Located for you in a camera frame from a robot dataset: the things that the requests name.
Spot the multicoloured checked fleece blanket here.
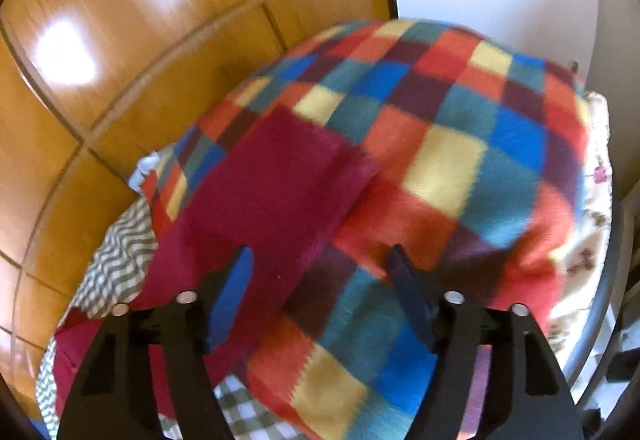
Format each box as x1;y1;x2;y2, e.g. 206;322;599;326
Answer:
142;20;592;440

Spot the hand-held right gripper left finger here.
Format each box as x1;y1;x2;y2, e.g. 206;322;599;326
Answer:
57;246;256;440

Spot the grey metal bed frame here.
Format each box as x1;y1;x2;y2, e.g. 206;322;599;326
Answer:
564;187;640;403

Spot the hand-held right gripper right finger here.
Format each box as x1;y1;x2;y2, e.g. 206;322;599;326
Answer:
386;244;586;440

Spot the green gingham bed sheet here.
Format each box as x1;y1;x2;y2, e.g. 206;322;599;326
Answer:
160;370;313;440

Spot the crimson towel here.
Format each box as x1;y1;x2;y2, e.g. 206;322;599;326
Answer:
50;107;382;422

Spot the wooden wardrobe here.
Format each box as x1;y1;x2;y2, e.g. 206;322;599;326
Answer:
0;0;402;373

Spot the grey zigzag patterned cloth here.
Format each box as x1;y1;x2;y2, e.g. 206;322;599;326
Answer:
35;197;162;432

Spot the white floral cloth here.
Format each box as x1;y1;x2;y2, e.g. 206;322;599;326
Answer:
546;90;617;367

